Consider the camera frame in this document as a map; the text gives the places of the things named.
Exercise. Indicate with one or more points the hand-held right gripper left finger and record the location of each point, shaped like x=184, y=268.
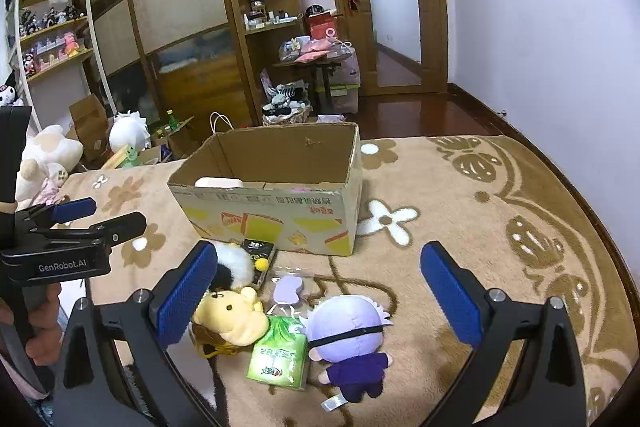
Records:
x=182, y=294

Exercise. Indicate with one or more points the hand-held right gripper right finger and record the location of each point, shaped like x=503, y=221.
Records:
x=450, y=297

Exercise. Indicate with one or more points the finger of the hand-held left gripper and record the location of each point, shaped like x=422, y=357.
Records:
x=75, y=210
x=120, y=227

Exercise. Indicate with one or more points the yellow bear plush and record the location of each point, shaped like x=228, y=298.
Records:
x=232, y=317

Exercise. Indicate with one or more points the printed cardboard box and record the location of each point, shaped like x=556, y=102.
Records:
x=300, y=167

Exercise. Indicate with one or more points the person's left hand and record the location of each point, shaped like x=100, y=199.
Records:
x=47, y=322

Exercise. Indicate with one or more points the cream cat plush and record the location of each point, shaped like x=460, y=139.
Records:
x=47, y=149

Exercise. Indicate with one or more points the green frog toy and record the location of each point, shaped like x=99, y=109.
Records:
x=129, y=155

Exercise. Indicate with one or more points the open brown cardboard box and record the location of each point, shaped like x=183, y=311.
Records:
x=90, y=127

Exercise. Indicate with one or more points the black packet with yellow ball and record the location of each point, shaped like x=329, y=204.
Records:
x=262, y=257

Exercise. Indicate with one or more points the beige flower-print blanket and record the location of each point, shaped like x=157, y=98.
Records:
x=450, y=207

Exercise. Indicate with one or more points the white-haired plush doll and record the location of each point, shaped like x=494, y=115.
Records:
x=127, y=132

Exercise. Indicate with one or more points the small brown cardboard box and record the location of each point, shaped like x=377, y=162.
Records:
x=177, y=142

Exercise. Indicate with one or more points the purple item in clear packet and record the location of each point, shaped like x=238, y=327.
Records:
x=287, y=289

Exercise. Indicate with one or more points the pale pink item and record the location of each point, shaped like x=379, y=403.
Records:
x=219, y=182

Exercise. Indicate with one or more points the purple-haired blindfolded plush doll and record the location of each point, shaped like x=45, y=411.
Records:
x=345, y=332

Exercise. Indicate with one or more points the green tissue pack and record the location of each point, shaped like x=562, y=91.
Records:
x=277, y=354

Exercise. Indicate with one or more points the green bottle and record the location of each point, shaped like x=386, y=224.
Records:
x=173, y=121

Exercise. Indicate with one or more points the black and white bunny plush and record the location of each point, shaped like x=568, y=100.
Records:
x=9, y=92

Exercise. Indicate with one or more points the yellow figure shelf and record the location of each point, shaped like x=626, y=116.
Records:
x=55, y=27

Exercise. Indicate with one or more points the basket with striped plush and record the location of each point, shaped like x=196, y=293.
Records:
x=287, y=102

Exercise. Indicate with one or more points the wooden wardrobe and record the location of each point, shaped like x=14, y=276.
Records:
x=165, y=7

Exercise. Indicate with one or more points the clear storage box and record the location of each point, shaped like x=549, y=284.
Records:
x=342, y=82

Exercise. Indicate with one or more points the small wooden table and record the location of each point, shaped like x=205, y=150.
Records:
x=320, y=69

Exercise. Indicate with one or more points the pink packet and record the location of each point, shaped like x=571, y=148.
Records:
x=312, y=53

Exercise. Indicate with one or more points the red paper bag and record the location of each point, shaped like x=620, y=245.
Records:
x=322, y=29

